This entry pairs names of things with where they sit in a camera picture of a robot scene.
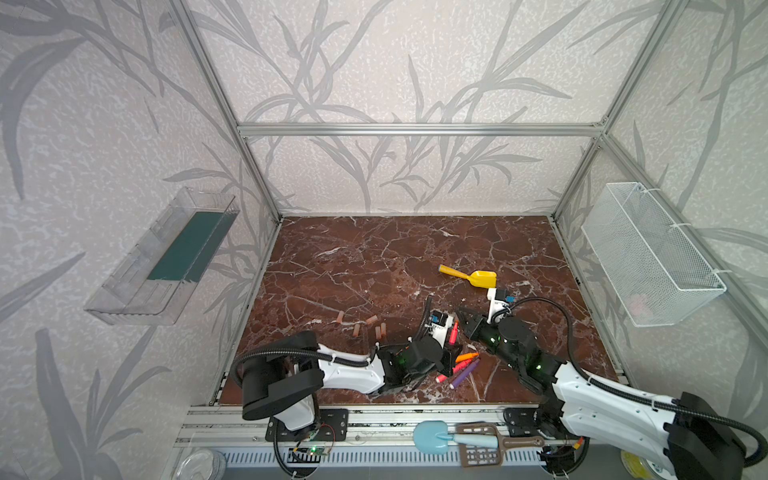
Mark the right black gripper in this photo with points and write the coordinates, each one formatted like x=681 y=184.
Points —
x=477 y=327

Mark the red pink marker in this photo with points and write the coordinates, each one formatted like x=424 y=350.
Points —
x=454 y=333

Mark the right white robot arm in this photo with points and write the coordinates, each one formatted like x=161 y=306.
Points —
x=683 y=436

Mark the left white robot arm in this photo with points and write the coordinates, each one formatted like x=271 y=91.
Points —
x=279 y=382

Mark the right pink marker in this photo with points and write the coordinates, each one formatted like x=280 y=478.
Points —
x=456 y=369

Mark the right orange marker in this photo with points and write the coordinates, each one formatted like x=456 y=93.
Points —
x=465 y=357

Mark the purple marker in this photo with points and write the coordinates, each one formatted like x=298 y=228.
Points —
x=464 y=373

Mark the yellow toy scoop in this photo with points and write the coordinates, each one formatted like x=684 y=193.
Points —
x=478 y=279

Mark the clear glass bowl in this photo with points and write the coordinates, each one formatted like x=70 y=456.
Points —
x=202 y=464

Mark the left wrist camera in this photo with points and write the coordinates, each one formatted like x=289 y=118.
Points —
x=440 y=327

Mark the white wire basket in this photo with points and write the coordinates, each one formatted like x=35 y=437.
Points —
x=658 y=274

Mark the aluminium front rail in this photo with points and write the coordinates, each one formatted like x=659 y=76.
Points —
x=366 y=424

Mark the clear plastic wall shelf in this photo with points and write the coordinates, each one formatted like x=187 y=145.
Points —
x=154 y=282

